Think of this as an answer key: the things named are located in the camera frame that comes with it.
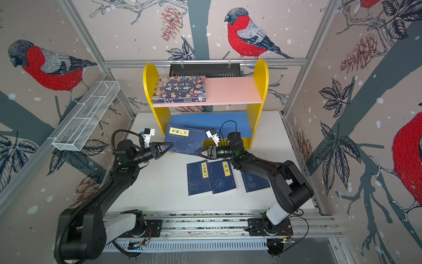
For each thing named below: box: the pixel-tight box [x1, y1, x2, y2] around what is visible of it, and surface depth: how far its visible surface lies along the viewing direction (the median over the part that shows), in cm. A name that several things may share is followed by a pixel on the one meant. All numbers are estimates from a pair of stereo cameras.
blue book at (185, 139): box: [164, 124, 206, 155], surface depth 79 cm
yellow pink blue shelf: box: [142, 59, 269, 150], surface depth 75 cm
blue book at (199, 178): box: [186, 159, 213, 196], surface depth 91 cm
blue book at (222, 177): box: [207, 159, 237, 195], surface depth 90 cm
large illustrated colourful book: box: [152, 75, 207, 104], surface depth 73 cm
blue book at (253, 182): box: [240, 171, 271, 193], surface depth 87 cm
